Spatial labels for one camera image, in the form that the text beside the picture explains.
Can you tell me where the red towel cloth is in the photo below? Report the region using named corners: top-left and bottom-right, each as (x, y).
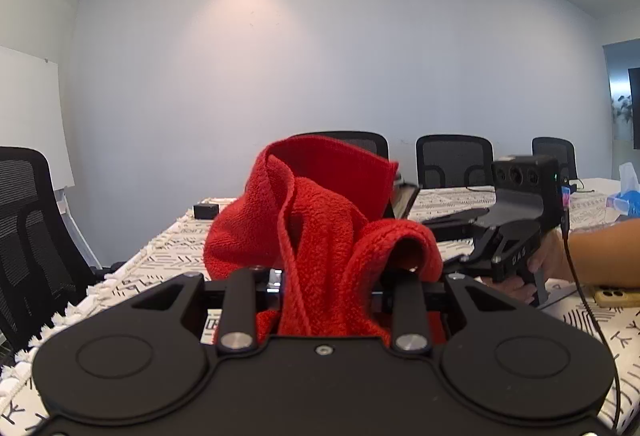
top-left (203, 136), bottom-right (442, 344)

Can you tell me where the black round pot container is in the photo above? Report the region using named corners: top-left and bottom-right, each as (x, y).
top-left (383, 173), bottom-right (421, 219)

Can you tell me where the person right forearm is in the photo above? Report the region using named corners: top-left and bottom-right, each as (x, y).
top-left (568, 219), bottom-right (640, 289)

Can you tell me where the person right hand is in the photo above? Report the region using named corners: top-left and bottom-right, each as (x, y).
top-left (482, 231), bottom-right (574, 304)

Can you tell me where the black mesh chair right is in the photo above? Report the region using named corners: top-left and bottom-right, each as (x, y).
top-left (416, 135), bottom-right (494, 189)

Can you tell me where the black mesh chair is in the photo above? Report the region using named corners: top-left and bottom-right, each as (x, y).
top-left (293, 130), bottom-right (390, 159)
top-left (532, 137), bottom-right (578, 180)
top-left (0, 147), bottom-right (98, 352)
top-left (416, 135), bottom-right (494, 189)

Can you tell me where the patterned white tablecloth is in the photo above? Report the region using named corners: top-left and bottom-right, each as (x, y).
top-left (1, 178), bottom-right (639, 435)

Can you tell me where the black mesh chair far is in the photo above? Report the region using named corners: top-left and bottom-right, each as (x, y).
top-left (532, 137), bottom-right (578, 180)

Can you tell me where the small black box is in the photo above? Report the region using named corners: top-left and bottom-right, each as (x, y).
top-left (193, 203), bottom-right (220, 220)

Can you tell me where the black mesh chair middle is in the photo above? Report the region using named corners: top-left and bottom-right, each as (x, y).
top-left (293, 130), bottom-right (390, 159)

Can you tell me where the blue tissue box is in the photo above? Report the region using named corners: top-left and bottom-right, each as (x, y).
top-left (605, 162), bottom-right (640, 218)

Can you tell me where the yellow phone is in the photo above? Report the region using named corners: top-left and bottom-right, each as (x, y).
top-left (593, 286), bottom-right (640, 308)

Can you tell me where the black monitor screen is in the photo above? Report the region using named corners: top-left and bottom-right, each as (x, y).
top-left (628, 67), bottom-right (640, 150)

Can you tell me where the black mesh chair left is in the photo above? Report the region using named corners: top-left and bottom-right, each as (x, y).
top-left (0, 147), bottom-right (98, 352)

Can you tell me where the white whiteboard on stand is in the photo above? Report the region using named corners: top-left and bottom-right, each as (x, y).
top-left (0, 47), bottom-right (101, 268)

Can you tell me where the black camera box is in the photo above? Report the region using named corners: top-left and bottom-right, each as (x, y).
top-left (486, 155), bottom-right (564, 232)

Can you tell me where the black cable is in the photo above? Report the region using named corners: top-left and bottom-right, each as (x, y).
top-left (560, 184), bottom-right (624, 432)

